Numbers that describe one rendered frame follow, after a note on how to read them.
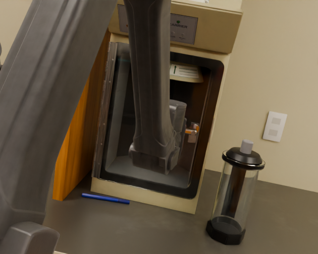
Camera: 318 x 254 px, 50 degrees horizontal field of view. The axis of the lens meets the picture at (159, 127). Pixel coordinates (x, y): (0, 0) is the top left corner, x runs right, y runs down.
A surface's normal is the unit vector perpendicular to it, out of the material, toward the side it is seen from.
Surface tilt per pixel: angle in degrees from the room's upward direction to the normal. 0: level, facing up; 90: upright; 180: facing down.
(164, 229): 0
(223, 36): 135
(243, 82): 90
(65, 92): 88
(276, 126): 90
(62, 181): 90
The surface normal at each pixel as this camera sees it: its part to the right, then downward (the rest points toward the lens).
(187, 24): -0.22, 0.84
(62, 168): -0.13, 0.24
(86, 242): 0.17, -0.95
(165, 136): 0.90, 0.13
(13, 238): -0.18, -0.30
